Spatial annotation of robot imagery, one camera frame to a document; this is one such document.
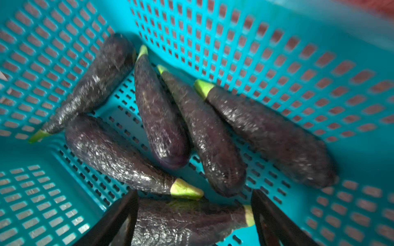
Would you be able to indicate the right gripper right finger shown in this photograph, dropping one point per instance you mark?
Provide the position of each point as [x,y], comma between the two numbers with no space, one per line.
[274,227]

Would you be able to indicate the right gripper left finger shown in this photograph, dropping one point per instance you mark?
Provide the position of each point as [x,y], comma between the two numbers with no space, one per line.
[105,230]

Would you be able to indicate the teal plastic basket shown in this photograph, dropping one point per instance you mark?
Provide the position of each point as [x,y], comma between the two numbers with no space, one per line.
[325,66]

